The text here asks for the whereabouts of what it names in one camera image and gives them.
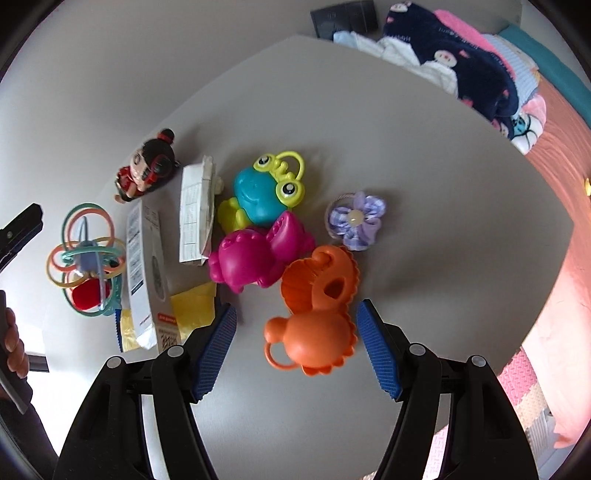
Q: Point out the white medical product box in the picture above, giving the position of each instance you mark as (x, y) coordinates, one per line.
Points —
(152, 317)

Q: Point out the colourful ring rattle toy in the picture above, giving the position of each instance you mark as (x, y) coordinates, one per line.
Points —
(89, 262)

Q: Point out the orange toy crab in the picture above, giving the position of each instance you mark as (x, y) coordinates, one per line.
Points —
(319, 334)

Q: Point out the pink fleece blanket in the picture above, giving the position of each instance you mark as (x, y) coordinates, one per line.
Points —
(470, 35)

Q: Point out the yellow plastic wrapper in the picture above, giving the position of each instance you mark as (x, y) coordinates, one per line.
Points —
(193, 308)

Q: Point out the white paper leaflet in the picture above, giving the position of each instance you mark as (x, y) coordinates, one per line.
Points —
(196, 211)

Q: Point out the light blue knit blanket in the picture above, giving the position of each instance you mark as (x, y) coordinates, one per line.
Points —
(526, 72)

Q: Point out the white cloth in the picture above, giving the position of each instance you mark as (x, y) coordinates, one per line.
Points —
(438, 71)

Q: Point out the person's left hand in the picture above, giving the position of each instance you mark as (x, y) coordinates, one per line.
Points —
(17, 359)

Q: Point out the foam floor mat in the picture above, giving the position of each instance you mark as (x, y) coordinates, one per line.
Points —
(524, 391)

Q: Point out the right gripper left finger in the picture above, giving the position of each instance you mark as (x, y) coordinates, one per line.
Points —
(106, 439)

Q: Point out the navy patterned fleece blanket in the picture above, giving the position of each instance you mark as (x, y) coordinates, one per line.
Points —
(484, 83)

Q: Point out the red black doll figure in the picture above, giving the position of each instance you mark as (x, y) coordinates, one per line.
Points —
(150, 167)

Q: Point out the teal yellow toy frog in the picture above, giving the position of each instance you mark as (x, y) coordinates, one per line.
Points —
(261, 193)

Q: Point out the teal pillow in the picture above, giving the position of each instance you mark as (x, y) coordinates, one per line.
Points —
(553, 69)

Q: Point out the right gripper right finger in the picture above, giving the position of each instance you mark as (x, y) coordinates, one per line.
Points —
(485, 438)

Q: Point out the pink toy frog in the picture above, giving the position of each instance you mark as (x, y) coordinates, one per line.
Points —
(259, 256)

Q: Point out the black wall socket panel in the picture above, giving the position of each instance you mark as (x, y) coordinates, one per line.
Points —
(357, 16)

